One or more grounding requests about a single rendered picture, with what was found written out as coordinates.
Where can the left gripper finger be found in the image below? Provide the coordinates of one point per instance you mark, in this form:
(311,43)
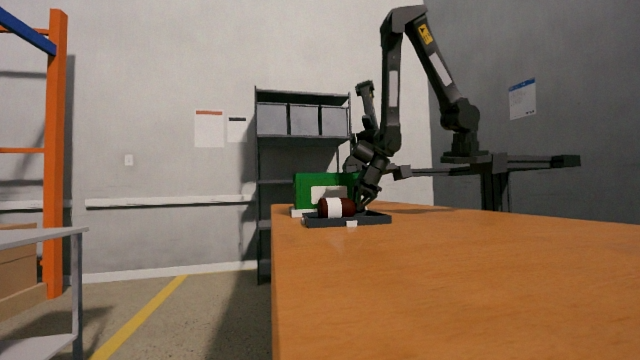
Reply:
(354,191)
(366,192)

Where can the dark red bottle with white label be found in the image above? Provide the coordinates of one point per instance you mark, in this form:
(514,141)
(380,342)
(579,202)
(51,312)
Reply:
(336,208)

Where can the green divided crate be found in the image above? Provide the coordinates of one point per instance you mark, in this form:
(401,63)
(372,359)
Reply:
(308,188)

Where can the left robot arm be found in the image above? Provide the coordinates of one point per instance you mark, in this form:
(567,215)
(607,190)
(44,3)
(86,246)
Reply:
(461,118)

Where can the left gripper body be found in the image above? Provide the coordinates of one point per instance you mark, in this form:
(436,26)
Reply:
(370,185)

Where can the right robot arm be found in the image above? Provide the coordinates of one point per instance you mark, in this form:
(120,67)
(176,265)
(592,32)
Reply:
(367,120)

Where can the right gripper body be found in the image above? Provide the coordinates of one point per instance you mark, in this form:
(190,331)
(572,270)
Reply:
(368,135)

